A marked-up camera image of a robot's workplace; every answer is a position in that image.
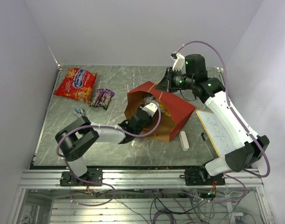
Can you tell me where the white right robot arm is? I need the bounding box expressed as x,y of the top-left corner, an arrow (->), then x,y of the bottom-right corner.
156,53 -> 270,185

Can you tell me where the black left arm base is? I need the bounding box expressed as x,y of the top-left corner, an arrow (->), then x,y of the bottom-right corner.
60,168 -> 103,187

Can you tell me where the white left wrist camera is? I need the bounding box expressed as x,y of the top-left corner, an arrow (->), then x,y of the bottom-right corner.
142,103 -> 158,117

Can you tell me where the black marker pen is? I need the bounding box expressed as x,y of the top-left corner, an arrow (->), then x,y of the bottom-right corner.
201,133 -> 214,159

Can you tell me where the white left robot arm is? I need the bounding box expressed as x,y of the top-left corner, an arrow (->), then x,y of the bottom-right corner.
55,101 -> 161,185

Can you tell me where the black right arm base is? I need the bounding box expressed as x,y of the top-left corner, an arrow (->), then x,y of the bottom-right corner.
179,165 -> 225,186

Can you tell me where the aluminium frame rail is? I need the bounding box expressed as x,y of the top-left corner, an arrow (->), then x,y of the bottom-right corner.
18,168 -> 264,190

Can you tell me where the white eraser block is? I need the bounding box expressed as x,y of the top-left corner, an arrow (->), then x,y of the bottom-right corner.
179,131 -> 189,151

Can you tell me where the purple M&M's packet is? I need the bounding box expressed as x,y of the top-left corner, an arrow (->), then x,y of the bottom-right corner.
89,89 -> 104,107

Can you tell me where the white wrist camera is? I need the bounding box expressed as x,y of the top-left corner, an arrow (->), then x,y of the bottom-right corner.
171,52 -> 185,71
142,103 -> 158,117

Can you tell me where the red cookie snack bag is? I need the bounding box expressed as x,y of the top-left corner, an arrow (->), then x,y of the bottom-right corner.
54,68 -> 97,104

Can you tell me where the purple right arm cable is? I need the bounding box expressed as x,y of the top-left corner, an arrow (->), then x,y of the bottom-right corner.
176,41 -> 271,178

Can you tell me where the yellow snack packet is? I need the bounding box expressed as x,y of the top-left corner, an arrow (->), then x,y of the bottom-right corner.
159,103 -> 171,117

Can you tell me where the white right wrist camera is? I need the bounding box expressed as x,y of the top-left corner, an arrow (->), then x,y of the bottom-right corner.
171,52 -> 185,71

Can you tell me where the small whiteboard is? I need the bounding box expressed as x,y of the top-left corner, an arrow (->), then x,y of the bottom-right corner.
196,110 -> 235,157

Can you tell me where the red paper bag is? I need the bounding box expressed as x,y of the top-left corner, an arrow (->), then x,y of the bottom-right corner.
124,81 -> 195,143

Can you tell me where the clear blue snack packet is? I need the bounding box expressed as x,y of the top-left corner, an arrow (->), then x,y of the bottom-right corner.
73,107 -> 86,118

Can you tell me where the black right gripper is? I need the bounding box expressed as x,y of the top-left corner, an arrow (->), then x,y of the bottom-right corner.
155,67 -> 195,93

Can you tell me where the purple candy packet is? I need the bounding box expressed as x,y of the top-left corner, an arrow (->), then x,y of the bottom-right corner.
100,89 -> 115,111

